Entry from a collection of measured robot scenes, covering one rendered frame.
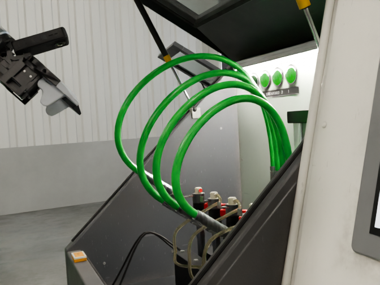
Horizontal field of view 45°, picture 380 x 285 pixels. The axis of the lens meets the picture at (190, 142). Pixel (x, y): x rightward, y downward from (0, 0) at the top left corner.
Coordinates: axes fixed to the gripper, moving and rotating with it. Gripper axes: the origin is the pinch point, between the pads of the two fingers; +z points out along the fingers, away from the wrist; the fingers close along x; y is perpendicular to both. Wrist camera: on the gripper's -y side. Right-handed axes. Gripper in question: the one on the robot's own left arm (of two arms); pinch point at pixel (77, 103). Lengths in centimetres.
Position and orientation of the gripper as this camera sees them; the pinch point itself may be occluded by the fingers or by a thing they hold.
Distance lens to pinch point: 98.3
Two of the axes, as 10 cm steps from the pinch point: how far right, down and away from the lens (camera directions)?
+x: 1.7, -1.8, -9.7
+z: 7.5, 6.6, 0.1
